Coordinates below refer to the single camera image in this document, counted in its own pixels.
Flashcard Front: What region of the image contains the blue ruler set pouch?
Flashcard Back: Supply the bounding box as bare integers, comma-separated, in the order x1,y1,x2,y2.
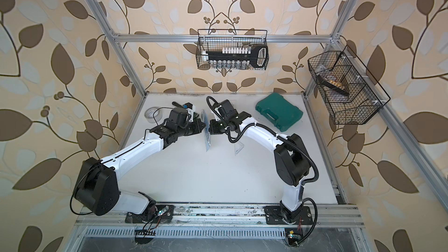
200,110,211,152

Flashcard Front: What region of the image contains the dark object in right basket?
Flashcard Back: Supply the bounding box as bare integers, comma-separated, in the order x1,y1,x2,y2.
317,75,350,96

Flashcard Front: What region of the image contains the black socket bit holder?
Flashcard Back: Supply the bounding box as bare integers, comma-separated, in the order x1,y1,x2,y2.
196,44,269,70

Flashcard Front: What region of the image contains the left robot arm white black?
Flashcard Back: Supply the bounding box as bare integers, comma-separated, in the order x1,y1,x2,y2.
71,103,206,223

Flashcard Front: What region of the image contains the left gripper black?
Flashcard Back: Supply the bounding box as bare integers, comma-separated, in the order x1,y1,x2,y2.
175,118,205,138

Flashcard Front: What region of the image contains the right wire basket black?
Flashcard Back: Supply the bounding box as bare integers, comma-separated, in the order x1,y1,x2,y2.
308,45,391,125

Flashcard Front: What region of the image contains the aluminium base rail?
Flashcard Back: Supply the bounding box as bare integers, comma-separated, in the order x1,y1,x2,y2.
75,203,365,240

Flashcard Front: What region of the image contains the clear tape roll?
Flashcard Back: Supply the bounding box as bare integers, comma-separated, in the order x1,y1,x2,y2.
144,107,163,124

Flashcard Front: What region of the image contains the aluminium frame back bar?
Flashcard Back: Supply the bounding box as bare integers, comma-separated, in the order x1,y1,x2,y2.
111,33,333,44

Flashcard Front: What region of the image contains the back wire basket black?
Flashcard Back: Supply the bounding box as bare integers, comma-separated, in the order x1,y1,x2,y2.
196,28,269,71

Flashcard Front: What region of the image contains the wire basket black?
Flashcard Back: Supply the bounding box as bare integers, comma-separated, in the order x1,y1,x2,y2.
196,28,269,71
308,45,391,125

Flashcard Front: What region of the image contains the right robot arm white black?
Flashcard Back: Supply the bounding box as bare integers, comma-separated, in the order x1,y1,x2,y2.
206,96,320,225

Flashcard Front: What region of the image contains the green plastic tool case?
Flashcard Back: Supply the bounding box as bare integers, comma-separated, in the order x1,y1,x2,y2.
255,92,303,132

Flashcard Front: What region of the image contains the clear triangle ruler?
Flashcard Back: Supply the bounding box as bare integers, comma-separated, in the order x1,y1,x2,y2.
234,142,245,156

